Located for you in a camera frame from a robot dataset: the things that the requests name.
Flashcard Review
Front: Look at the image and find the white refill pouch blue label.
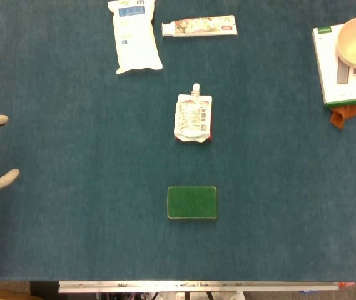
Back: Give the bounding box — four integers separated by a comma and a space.
106, 0, 163, 75

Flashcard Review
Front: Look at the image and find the white spouted drink pouch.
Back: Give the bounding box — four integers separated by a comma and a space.
173, 82, 213, 144

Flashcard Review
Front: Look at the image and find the green scouring sponge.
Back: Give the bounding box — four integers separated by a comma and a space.
166, 186, 218, 220

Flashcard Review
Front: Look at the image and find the floral toothpaste tube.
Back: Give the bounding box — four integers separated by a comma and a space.
161, 14, 238, 38

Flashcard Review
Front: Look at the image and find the white green product box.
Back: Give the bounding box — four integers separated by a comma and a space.
312, 24, 356, 109

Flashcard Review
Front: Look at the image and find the orange cloth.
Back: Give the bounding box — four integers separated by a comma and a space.
329, 66, 356, 129

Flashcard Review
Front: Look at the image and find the aluminium frame rail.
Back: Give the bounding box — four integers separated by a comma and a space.
58, 280, 356, 294

